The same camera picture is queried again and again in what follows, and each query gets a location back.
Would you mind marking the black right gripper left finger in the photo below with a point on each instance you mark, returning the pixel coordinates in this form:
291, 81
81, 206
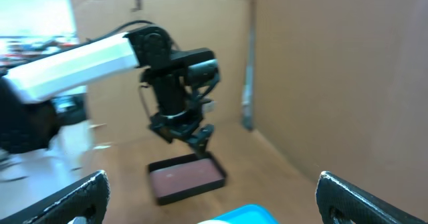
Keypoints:
87, 198

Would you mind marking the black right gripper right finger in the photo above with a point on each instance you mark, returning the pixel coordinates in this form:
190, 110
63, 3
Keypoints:
339, 201

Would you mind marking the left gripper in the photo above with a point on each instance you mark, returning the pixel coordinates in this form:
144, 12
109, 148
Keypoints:
181, 127

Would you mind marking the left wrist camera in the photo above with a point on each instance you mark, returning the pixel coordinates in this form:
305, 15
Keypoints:
202, 74

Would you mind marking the black tray with red liquid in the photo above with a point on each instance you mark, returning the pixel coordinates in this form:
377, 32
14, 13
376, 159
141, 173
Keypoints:
179, 178

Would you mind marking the blue plastic serving tray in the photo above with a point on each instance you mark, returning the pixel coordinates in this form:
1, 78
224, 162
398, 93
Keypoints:
247, 214

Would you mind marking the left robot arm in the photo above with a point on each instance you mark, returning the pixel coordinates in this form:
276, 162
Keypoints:
181, 81

